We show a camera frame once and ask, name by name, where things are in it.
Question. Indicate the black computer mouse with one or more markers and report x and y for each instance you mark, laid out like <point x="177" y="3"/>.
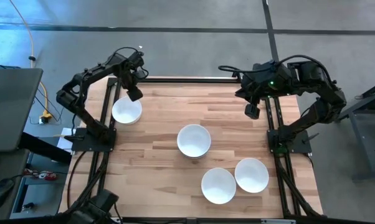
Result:
<point x="0" y="193"/>

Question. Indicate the dark side desk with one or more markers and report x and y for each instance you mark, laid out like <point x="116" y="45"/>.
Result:
<point x="7" y="168"/>

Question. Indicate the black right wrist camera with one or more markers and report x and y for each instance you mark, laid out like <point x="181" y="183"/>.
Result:
<point x="245" y="88"/>

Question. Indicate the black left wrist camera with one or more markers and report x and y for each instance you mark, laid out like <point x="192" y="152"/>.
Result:
<point x="137" y="59"/>

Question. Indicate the black aluminium table frame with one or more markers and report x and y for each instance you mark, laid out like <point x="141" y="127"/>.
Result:
<point x="190" y="80"/>

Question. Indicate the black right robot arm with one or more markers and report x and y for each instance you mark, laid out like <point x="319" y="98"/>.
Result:
<point x="327" y="102"/>

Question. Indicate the dark metal cart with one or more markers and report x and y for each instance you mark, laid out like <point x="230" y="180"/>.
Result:
<point x="362" y="130"/>

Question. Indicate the yellow power plug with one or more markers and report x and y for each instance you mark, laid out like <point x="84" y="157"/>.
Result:
<point x="45" y="118"/>

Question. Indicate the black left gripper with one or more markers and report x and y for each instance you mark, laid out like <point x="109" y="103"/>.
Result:
<point x="125" y="68"/>

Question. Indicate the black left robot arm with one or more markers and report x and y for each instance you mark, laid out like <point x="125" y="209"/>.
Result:
<point x="97" y="69"/>

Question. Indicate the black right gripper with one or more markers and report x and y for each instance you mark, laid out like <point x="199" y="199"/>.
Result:
<point x="270" y="81"/>

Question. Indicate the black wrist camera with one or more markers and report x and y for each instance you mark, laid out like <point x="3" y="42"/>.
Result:
<point x="137" y="59"/>
<point x="245" y="88"/>

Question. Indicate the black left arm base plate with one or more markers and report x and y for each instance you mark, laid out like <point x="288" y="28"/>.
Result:
<point x="81" y="144"/>

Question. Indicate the small black plug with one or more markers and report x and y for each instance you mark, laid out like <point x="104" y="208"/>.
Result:
<point x="28" y="205"/>

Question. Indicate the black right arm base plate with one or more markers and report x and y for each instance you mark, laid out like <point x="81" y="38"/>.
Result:
<point x="299" y="144"/>

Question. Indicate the grey desk panel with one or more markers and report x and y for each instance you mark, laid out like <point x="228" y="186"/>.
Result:
<point x="13" y="105"/>

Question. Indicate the black base antenna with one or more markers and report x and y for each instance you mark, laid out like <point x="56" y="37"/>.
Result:
<point x="310" y="138"/>

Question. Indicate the red and white object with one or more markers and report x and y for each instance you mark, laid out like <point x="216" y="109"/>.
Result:
<point x="45" y="175"/>

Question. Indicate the white paper sheet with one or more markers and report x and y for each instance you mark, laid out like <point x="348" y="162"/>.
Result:
<point x="66" y="142"/>

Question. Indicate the black shelf beam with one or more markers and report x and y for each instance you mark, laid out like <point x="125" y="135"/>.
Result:
<point x="44" y="147"/>

